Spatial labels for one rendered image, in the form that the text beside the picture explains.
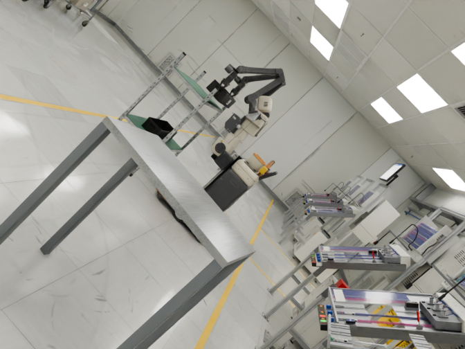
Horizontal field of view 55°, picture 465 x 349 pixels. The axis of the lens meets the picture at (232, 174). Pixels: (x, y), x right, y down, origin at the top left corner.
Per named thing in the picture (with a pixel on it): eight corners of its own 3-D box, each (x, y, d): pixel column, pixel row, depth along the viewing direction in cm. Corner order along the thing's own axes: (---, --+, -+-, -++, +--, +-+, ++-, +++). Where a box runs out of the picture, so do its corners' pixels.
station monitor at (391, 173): (384, 181, 700) (404, 163, 694) (377, 179, 757) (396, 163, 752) (390, 188, 699) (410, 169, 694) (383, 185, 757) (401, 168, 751)
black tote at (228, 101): (218, 102, 396) (227, 93, 395) (205, 87, 397) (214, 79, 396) (228, 109, 453) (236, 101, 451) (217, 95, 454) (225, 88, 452)
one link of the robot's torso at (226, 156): (223, 173, 435) (241, 156, 432) (218, 174, 407) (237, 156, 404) (205, 154, 437) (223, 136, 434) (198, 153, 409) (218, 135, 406)
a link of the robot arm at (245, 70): (283, 74, 402) (278, 76, 413) (283, 67, 402) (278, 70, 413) (238, 71, 389) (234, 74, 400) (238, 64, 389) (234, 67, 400)
